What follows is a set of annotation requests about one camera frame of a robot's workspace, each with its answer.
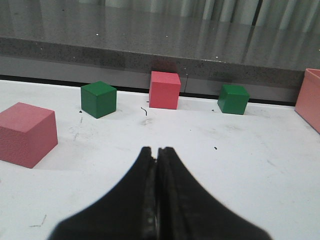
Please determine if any grey stone counter ledge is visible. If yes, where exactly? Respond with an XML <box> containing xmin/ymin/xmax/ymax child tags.
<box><xmin>0</xmin><ymin>0</ymin><xmax>320</xmax><ymax>104</ymax></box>

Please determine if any green cube right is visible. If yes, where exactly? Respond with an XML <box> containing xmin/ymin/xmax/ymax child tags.
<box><xmin>217</xmin><ymin>84</ymin><xmax>250</xmax><ymax>115</ymax></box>

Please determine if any green cube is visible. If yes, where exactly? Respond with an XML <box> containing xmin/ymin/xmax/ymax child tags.
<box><xmin>217</xmin><ymin>84</ymin><xmax>250</xmax><ymax>115</ymax></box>
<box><xmin>80</xmin><ymin>81</ymin><xmax>117</xmax><ymax>119</ymax></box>

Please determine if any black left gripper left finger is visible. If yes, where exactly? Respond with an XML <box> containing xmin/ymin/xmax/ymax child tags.
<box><xmin>51</xmin><ymin>147</ymin><xmax>157</xmax><ymax>240</ymax></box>

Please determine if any pink red cube centre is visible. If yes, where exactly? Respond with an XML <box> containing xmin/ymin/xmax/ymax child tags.
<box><xmin>149</xmin><ymin>71</ymin><xmax>181</xmax><ymax>110</ymax></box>

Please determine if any pink plastic tray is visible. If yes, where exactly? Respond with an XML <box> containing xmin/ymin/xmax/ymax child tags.
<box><xmin>295</xmin><ymin>68</ymin><xmax>320</xmax><ymax>133</ymax></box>

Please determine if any green cube left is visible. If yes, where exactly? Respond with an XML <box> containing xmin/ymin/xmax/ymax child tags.
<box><xmin>80</xmin><ymin>81</ymin><xmax>117</xmax><ymax>119</ymax></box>

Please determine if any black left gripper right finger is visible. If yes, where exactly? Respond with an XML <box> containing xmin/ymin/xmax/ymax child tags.
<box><xmin>156</xmin><ymin>147</ymin><xmax>271</xmax><ymax>240</ymax></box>

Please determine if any large pink cube near left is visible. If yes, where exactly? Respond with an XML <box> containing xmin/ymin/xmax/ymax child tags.
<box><xmin>0</xmin><ymin>102</ymin><xmax>58</xmax><ymax>168</ymax></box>

